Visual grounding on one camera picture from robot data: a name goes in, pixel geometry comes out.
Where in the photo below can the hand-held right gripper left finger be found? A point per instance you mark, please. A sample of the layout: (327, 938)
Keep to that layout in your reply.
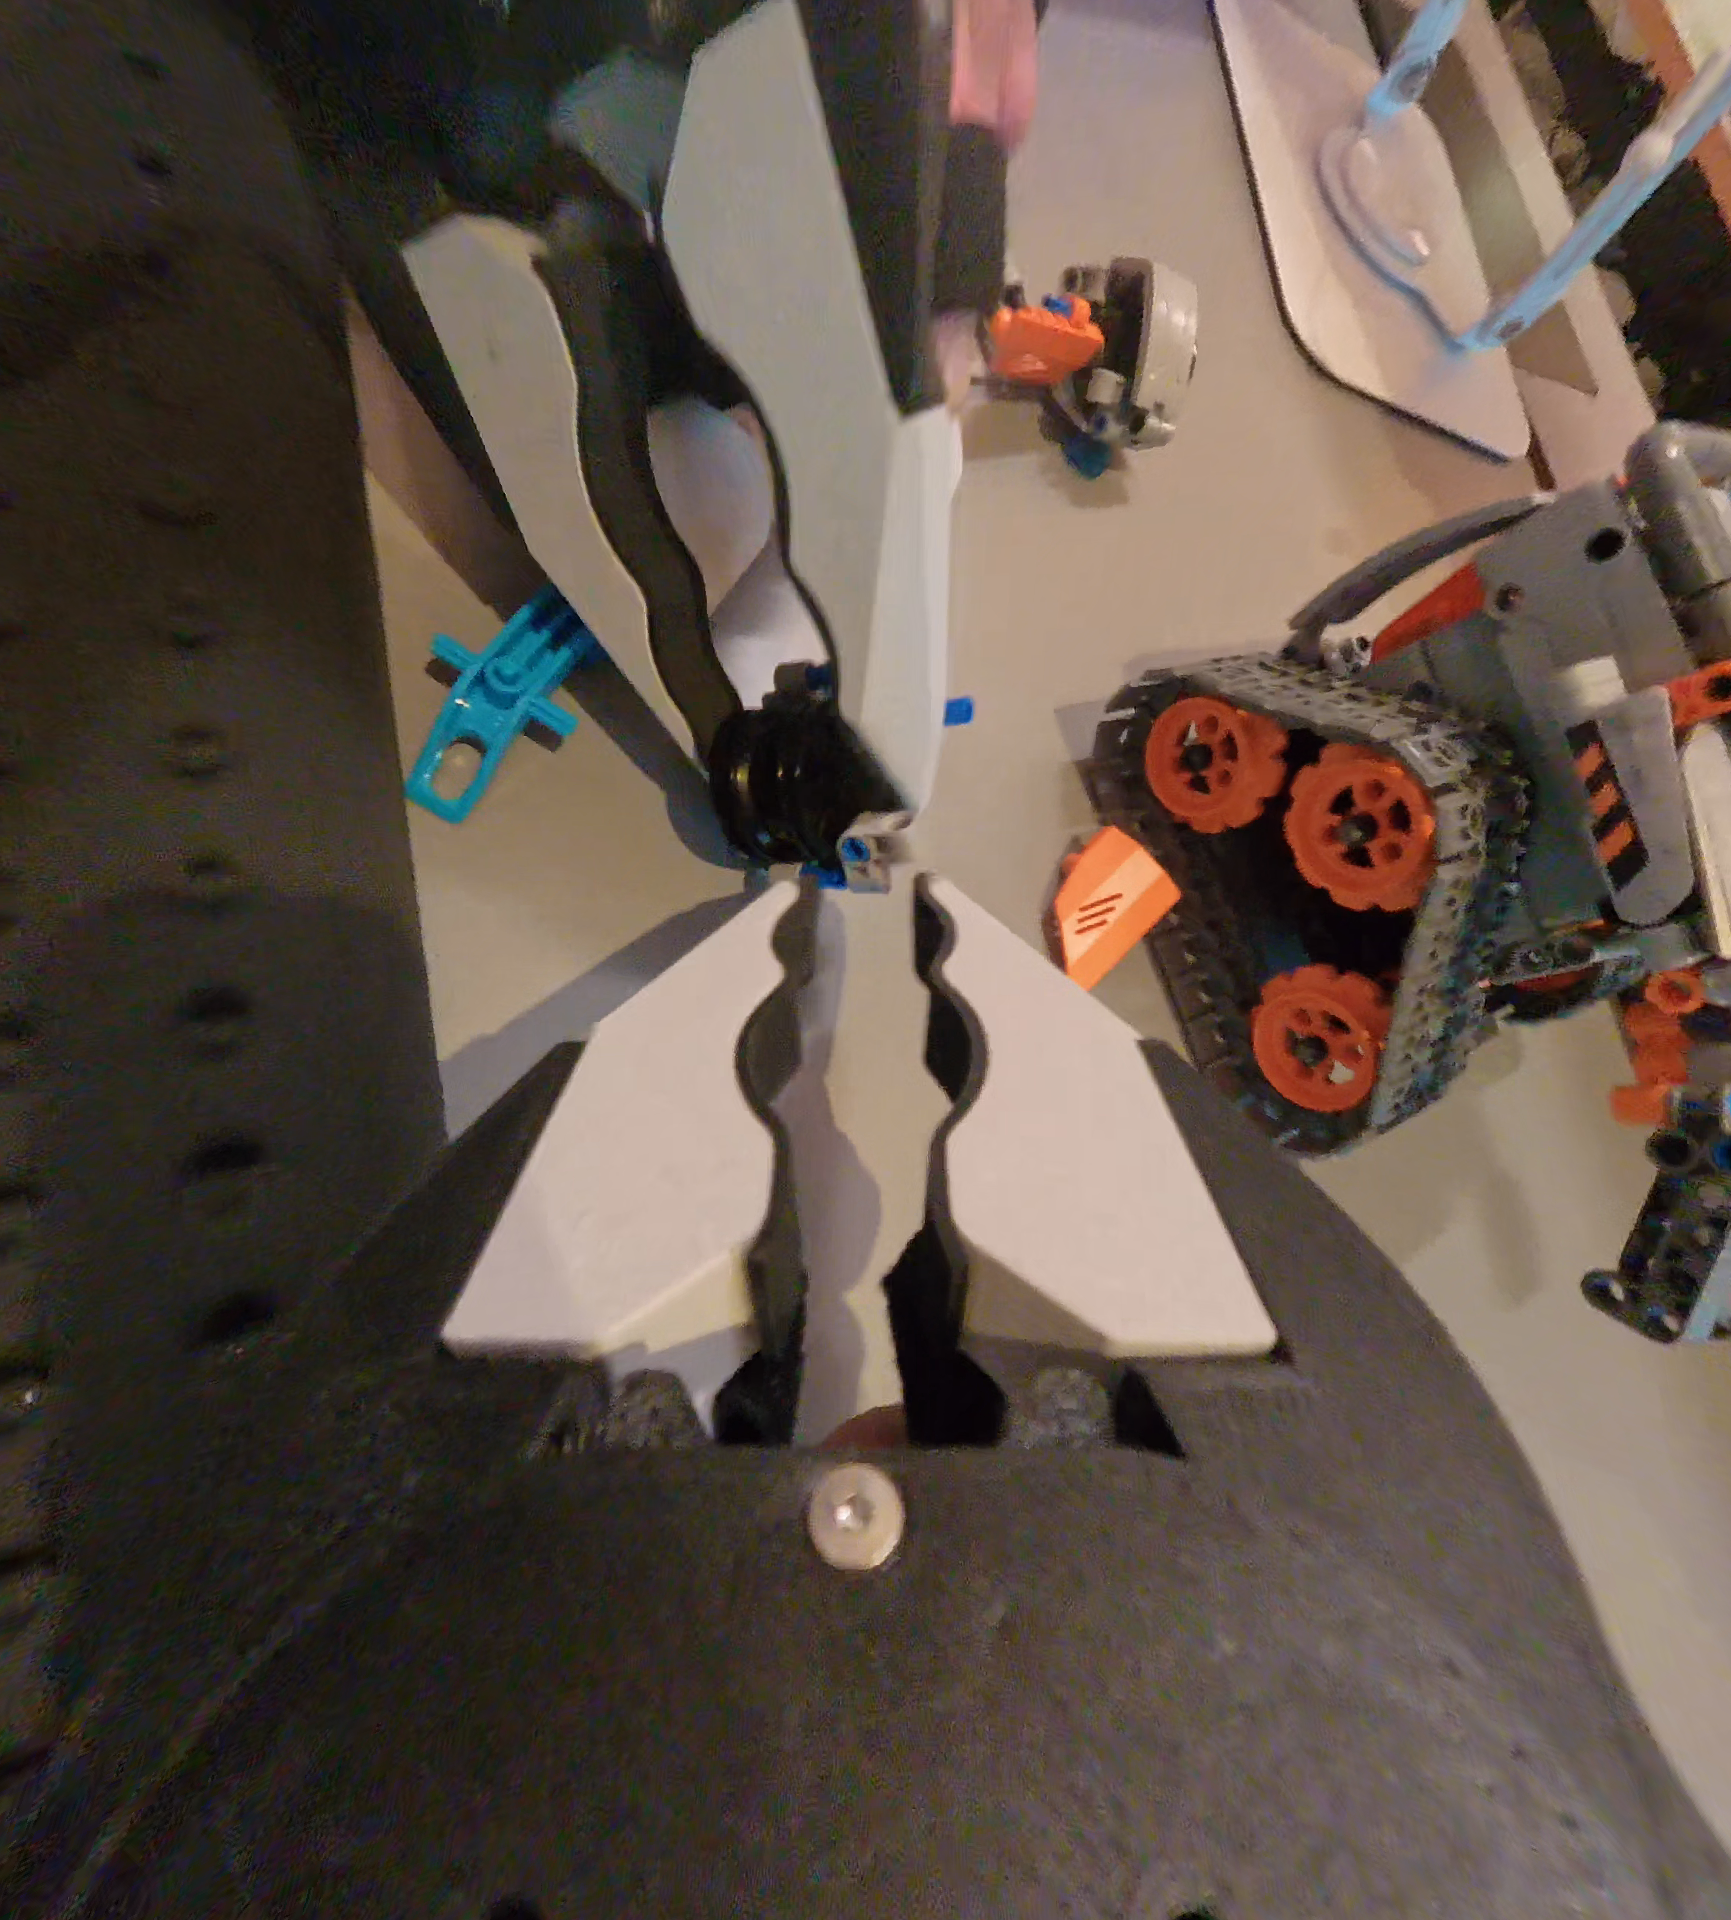
(611, 1201)

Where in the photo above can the blue plastic separator tool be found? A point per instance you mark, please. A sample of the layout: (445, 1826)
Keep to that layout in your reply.
(491, 707)

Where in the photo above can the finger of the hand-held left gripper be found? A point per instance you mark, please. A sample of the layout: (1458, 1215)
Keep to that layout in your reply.
(507, 347)
(791, 271)

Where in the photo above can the black wheel hub assembly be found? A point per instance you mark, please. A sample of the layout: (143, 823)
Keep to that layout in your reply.
(791, 766)

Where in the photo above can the person's left hand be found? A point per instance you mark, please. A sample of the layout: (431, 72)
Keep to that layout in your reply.
(999, 60)

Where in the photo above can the black dimpled mat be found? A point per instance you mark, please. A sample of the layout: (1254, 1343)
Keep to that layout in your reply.
(147, 901)

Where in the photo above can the white desk stand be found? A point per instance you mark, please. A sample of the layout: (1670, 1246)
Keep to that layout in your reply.
(1376, 210)

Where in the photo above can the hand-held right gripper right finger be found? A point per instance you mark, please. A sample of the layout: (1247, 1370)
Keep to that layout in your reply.
(1107, 1201)

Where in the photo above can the dark grey orange block assembly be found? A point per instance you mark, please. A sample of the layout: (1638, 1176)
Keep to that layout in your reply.
(1107, 347)

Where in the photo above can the grey orange tracked toy robot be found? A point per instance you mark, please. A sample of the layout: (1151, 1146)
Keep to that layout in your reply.
(1466, 811)

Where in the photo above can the orange slotted panel piece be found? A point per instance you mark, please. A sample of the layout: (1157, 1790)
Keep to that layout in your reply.
(1113, 901)

